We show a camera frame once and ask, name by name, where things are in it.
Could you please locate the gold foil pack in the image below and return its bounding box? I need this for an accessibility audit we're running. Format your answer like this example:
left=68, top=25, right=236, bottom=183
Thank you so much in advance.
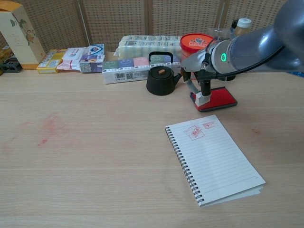
left=0, top=45, right=12, bottom=60

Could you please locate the black teapot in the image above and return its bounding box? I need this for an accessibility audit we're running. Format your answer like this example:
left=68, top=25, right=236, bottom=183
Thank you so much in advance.
left=146, top=51, right=183, bottom=96

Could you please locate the red white stamp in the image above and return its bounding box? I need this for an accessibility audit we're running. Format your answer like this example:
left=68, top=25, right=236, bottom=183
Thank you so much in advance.
left=193, top=92, right=211, bottom=110

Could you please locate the white and blue box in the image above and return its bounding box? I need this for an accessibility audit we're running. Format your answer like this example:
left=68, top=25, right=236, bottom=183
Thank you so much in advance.
left=85, top=43, right=105, bottom=57

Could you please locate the clear wrapped paper pack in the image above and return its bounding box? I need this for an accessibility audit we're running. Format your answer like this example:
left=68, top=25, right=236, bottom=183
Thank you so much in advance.
left=114, top=35, right=183, bottom=60

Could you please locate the blue blister pack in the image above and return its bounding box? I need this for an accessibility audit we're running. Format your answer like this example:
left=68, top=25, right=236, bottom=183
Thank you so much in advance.
left=286, top=70, right=304, bottom=78

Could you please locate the tall cream box orange top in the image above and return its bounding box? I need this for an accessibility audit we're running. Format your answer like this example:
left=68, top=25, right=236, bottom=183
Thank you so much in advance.
left=0, top=0, right=46, bottom=70

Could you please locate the brown bottle white cap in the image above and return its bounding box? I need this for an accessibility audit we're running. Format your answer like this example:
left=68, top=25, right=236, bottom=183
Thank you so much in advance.
left=234, top=18, right=252, bottom=38

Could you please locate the dark bottle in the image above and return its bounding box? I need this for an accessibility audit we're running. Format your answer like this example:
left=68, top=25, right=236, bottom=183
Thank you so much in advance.
left=229, top=19, right=239, bottom=34

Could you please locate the purple box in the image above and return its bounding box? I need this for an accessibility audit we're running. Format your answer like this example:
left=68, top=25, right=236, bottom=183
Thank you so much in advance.
left=78, top=54, right=105, bottom=74

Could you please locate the clear plastic container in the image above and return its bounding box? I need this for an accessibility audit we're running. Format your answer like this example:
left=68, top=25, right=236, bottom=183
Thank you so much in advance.
left=206, top=27, right=235, bottom=41

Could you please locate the yellow flat box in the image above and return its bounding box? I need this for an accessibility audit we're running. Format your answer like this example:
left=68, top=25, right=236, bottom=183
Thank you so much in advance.
left=36, top=49, right=68, bottom=74

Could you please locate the dark green black tool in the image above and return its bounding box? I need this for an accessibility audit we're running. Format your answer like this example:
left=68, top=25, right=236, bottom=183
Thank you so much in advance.
left=0, top=57, right=23, bottom=75

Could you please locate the white wet wipes pack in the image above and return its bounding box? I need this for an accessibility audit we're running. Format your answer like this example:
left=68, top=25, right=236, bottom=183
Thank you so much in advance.
left=56, top=47, right=89, bottom=73

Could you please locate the woven folding screen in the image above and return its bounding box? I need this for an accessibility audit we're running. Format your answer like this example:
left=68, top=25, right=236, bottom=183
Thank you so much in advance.
left=0, top=0, right=285, bottom=56

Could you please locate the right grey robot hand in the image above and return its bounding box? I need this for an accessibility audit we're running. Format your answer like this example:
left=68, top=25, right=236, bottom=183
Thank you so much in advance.
left=180, top=48, right=214, bottom=105

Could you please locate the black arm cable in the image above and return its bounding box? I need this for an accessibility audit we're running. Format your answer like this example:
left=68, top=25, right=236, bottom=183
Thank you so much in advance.
left=201, top=45, right=285, bottom=79

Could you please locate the multicolour pocket tissue pack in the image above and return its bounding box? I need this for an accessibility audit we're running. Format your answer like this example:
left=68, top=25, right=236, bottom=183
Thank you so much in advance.
left=102, top=56, right=182, bottom=85

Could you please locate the white spiral notebook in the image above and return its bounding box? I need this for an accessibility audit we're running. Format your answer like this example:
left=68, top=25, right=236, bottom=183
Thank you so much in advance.
left=164, top=114, right=266, bottom=208

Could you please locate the red ink pad clear lid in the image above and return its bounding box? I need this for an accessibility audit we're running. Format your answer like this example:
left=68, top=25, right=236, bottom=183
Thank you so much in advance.
left=189, top=87, right=238, bottom=113

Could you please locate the orange lidded tub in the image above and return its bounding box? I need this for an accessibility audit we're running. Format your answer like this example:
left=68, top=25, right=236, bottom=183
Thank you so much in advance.
left=180, top=33, right=217, bottom=67

